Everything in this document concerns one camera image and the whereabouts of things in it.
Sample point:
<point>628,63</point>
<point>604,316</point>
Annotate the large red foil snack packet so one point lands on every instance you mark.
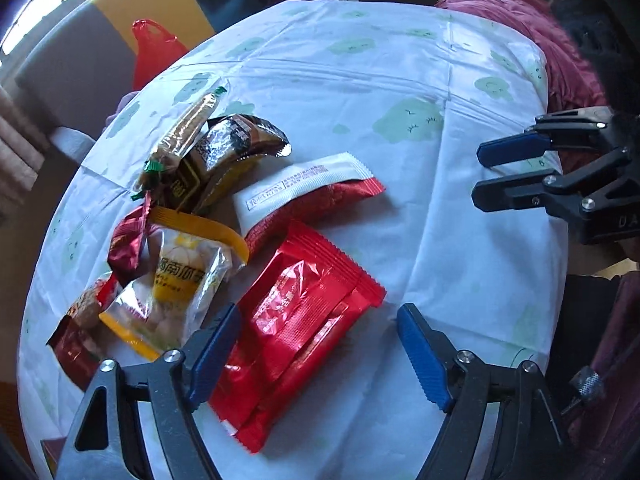
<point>300,320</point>

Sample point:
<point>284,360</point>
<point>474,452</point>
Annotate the white cloud-print tablecloth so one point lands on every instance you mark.
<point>400,210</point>

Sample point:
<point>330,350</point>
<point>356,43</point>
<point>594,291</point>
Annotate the maroon gold-pattern snack packet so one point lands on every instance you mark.
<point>72,355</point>

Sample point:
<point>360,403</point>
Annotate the white and red snack packet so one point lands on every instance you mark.
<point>300,185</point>

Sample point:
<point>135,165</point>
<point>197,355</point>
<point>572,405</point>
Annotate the red quilt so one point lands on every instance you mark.
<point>525,25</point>

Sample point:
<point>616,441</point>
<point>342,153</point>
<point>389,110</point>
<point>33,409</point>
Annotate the black and gold snack packet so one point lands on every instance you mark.
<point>235,140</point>

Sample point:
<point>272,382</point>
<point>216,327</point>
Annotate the brown wafer packet green ends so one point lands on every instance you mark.
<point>185,125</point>

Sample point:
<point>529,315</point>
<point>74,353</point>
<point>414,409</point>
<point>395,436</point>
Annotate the small red foil snack packet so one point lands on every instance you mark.
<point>127,250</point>

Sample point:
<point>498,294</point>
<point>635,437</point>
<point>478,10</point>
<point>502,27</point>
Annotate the person's dark clothing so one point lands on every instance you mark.
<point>610,320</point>

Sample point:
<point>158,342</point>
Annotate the clear yellow-edged snack packet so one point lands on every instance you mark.
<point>170,285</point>

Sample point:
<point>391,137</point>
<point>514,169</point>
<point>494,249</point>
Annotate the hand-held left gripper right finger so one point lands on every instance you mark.
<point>420,355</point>

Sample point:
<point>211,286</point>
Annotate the red plastic bag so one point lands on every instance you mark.
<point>155,55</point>

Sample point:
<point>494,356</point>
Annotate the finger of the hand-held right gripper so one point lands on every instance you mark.
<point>510,149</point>
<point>505,195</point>

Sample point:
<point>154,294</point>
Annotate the window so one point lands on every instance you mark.
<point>45,5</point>

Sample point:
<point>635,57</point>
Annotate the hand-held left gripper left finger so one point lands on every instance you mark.
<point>215,350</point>

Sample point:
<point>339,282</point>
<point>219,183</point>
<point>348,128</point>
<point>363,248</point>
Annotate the grey yellow blue sofa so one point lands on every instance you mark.
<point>145,0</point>

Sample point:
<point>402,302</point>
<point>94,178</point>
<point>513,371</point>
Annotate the beige striped curtain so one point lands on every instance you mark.
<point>20,150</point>

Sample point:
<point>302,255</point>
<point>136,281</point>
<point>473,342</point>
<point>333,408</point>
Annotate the dark cloth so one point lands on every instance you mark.
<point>590,35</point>

